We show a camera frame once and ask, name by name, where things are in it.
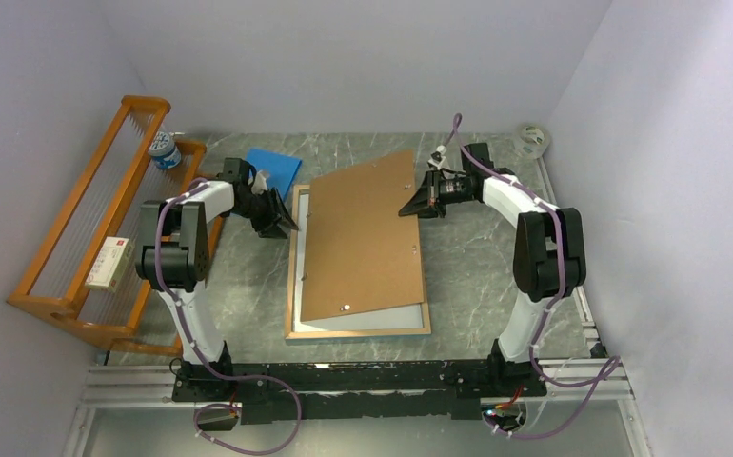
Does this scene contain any aluminium extrusion table rail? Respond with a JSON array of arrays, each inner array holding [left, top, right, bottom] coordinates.
[[64, 358, 651, 456]]

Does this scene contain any blue white round tin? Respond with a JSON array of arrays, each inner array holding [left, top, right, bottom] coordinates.
[[148, 131, 182, 170]]

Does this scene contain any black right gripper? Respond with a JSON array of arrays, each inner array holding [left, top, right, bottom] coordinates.
[[399, 168, 475, 219]]

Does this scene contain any blue wooden picture frame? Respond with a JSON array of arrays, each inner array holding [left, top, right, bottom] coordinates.
[[284, 184, 433, 343]]

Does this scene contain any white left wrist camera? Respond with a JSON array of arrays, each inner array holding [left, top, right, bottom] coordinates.
[[250, 170, 269, 195]]

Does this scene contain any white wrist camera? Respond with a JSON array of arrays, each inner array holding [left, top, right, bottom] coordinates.
[[427, 145, 450, 173], [250, 170, 269, 195]]

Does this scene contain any clear tape roll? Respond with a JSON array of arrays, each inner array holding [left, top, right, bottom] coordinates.
[[512, 123, 551, 160]]

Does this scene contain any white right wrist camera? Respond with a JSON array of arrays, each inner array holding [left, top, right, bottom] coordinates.
[[427, 145, 450, 173]]

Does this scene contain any white medicine box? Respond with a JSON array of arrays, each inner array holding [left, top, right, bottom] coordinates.
[[85, 237, 134, 292]]

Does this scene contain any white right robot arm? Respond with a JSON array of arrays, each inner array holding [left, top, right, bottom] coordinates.
[[398, 143, 586, 395]]

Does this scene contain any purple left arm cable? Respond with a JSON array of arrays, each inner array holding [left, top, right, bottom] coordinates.
[[154, 177, 305, 457]]

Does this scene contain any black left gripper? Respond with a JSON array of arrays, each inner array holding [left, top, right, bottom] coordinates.
[[230, 188, 297, 239]]

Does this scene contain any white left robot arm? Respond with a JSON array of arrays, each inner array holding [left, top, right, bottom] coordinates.
[[134, 158, 298, 400]]

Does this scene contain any brown cardboard backing board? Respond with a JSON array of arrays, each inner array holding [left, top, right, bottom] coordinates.
[[301, 149, 425, 321]]

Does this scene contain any orange wooden rack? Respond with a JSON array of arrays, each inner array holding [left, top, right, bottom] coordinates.
[[7, 95, 207, 357]]

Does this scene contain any hot air balloon photo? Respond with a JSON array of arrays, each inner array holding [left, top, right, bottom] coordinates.
[[293, 191, 425, 334]]

